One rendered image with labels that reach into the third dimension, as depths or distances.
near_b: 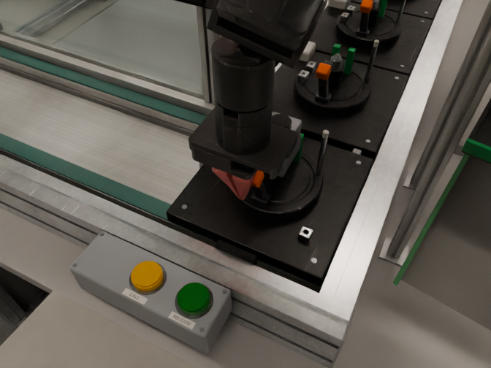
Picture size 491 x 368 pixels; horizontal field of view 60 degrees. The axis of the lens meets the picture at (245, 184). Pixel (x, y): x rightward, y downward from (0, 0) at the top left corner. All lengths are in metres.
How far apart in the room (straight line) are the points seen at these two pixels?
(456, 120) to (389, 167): 0.22
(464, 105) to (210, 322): 0.38
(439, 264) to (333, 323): 0.14
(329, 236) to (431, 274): 0.14
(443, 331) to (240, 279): 0.31
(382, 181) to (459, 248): 0.20
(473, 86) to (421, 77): 0.45
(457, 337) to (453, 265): 0.17
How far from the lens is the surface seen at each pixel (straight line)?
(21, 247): 0.80
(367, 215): 0.66
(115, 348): 0.66
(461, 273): 0.56
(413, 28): 1.08
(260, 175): 0.52
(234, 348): 0.64
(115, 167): 0.78
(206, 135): 0.46
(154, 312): 0.56
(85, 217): 0.66
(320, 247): 0.59
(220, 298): 0.56
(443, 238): 0.56
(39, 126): 0.91
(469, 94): 0.51
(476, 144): 0.41
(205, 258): 0.59
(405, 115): 0.84
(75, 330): 0.69
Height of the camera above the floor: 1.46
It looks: 49 degrees down
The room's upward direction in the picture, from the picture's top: straight up
